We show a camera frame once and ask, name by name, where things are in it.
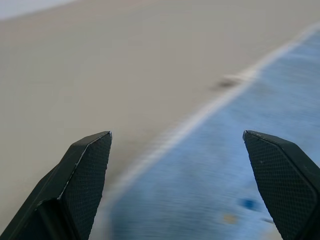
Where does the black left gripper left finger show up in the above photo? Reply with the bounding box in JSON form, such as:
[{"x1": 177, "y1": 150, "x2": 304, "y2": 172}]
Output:
[{"x1": 0, "y1": 130, "x2": 113, "y2": 240}]

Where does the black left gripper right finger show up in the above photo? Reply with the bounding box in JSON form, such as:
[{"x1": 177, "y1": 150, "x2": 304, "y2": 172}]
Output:
[{"x1": 242, "y1": 129, "x2": 320, "y2": 240}]

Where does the blue towel with white edge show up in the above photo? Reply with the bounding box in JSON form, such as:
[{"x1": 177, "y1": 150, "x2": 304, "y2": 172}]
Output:
[{"x1": 93, "y1": 21, "x2": 320, "y2": 240}]

